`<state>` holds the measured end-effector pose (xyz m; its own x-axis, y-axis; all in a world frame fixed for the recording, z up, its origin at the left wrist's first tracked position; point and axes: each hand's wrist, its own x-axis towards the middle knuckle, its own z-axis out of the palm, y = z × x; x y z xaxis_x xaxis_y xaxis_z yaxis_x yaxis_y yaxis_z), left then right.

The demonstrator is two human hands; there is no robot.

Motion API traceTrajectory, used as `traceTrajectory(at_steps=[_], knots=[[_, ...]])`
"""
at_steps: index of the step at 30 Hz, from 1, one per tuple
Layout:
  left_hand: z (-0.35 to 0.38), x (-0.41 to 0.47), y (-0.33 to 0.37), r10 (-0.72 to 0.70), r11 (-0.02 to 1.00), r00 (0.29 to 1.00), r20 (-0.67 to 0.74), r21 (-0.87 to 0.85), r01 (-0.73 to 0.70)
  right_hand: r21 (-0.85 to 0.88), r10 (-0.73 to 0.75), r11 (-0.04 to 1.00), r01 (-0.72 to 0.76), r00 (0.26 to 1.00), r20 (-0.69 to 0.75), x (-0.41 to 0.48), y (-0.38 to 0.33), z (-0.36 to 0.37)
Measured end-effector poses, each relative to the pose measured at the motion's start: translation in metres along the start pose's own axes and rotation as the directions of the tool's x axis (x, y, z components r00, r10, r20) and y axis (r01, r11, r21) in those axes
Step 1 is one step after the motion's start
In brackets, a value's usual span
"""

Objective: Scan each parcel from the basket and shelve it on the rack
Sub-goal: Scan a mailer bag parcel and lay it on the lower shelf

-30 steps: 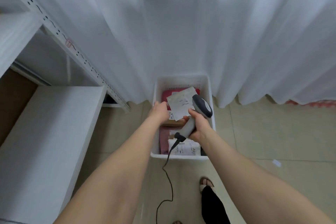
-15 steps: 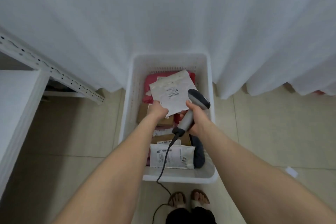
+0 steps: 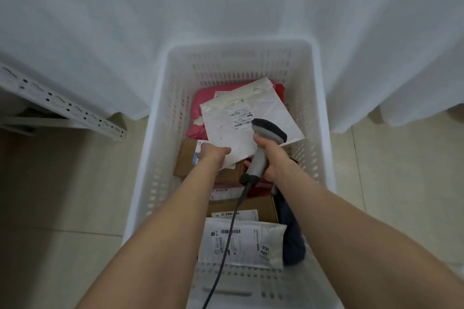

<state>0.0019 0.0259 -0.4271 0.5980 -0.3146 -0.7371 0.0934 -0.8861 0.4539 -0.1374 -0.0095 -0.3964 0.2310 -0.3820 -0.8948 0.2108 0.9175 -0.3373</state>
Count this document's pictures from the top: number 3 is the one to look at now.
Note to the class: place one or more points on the person's right hand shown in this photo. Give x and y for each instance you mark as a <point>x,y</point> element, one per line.
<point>276,161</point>

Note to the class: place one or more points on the person's left hand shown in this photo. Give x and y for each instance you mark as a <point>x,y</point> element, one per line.
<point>210,153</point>

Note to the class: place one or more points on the person's left thumb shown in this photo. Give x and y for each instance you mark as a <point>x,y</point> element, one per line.
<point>222,150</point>

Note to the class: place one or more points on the person's right thumb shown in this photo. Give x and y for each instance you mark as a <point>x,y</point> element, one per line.
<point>261,143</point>

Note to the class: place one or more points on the grey handheld barcode scanner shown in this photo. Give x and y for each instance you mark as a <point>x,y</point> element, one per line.
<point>261,145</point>

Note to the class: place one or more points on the white mailer bag parcel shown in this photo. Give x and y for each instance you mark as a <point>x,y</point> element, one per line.
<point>250,113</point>

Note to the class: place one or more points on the person's left forearm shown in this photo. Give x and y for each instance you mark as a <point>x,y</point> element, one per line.
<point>152,240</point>

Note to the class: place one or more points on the person's right forearm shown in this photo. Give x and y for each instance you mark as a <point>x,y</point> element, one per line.
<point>366,243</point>

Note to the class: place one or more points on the brown cardboard box parcel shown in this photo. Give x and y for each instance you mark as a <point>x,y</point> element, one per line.
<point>186,160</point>
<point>259,205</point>

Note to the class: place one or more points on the pink mailer bag parcel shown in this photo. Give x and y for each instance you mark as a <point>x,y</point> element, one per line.
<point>203,109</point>

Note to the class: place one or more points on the red parcel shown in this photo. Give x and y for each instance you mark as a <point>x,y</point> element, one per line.
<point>253,189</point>

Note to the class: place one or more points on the white plastic crate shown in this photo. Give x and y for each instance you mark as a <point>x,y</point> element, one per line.
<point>235,66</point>

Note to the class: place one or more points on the clear white plastic parcel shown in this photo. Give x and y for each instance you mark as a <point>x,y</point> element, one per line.
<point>250,243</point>

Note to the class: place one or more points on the dark blue mailer bag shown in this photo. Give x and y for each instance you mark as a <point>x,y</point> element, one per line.
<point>292,236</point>

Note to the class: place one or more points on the white curtain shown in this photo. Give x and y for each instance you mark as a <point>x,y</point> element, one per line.
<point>232,11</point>

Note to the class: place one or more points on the white metal shelf rack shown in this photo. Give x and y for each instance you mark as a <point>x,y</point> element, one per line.
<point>54,106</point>

